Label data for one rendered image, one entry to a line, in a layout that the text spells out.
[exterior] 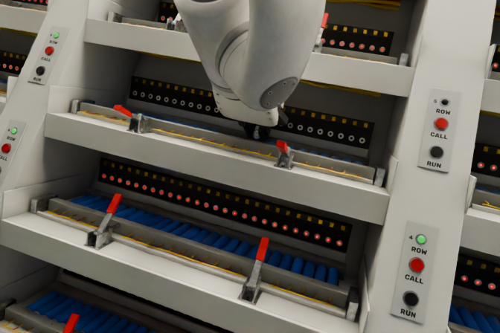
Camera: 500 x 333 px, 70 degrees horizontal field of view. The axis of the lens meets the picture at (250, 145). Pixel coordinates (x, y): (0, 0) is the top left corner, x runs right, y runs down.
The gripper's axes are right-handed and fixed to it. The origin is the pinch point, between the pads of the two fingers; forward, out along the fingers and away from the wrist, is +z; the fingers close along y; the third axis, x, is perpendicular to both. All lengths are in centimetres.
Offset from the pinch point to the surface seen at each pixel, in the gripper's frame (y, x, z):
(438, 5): -24.6, -22.6, -10.4
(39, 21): 49, -9, -9
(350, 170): -17.5, 4.4, -1.2
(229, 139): 3.4, 4.2, -1.9
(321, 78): -9.6, -7.9, -6.9
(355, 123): -16.3, -8.6, 7.1
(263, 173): -5.1, 9.7, -5.0
